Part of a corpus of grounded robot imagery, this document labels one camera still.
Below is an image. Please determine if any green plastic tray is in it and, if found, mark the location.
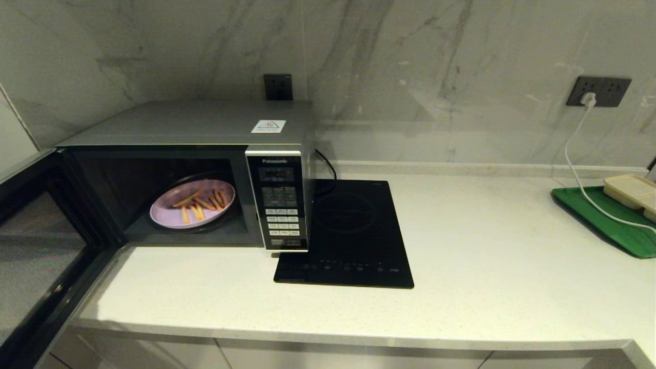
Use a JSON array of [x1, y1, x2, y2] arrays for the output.
[[551, 186, 656, 258]]

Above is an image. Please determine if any purple round plate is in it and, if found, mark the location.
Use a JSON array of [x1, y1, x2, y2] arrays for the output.
[[149, 179, 236, 229]]

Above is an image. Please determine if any white triangle warning sticker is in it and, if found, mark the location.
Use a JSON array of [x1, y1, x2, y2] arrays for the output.
[[251, 120, 286, 134]]

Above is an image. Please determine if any black cable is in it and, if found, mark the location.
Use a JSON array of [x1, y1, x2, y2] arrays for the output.
[[314, 149, 338, 194]]

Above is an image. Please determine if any black induction cooktop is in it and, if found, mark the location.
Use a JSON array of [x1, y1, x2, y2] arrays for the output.
[[273, 179, 415, 290]]

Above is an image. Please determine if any grey cabinet door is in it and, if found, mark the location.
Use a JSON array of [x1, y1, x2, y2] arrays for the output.
[[215, 338, 495, 369], [479, 350, 628, 369]]

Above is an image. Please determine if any white power cable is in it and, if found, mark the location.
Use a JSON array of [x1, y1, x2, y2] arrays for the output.
[[564, 102, 656, 230]]

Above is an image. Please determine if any black wall socket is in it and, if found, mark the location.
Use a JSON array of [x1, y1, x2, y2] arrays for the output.
[[264, 75, 294, 101], [599, 77, 632, 108], [566, 76, 603, 107]]

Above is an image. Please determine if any beige food container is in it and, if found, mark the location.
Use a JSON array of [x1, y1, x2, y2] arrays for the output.
[[603, 175, 656, 222]]

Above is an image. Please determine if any glass microwave turntable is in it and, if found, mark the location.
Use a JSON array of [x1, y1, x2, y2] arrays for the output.
[[146, 171, 245, 235]]

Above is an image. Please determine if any silver Panasonic microwave oven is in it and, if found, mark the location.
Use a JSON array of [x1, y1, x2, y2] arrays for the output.
[[55, 101, 316, 253]]

